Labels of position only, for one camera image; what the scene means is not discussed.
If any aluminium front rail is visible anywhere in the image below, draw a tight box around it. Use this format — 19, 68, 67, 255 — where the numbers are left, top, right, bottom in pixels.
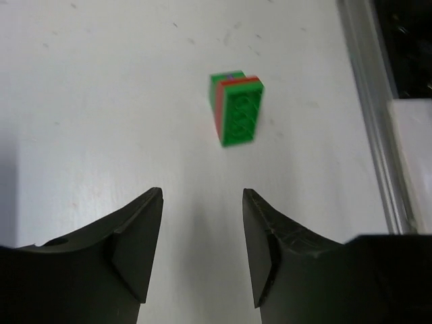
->
337, 1, 418, 234

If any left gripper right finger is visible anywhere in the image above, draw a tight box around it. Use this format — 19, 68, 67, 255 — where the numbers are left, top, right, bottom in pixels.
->
242, 189, 431, 323

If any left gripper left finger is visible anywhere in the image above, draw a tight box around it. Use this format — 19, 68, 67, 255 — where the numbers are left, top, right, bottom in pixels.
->
1, 187, 163, 323

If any multicolour lego column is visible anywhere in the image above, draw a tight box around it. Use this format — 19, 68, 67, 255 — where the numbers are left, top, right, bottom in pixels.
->
209, 71, 265, 147

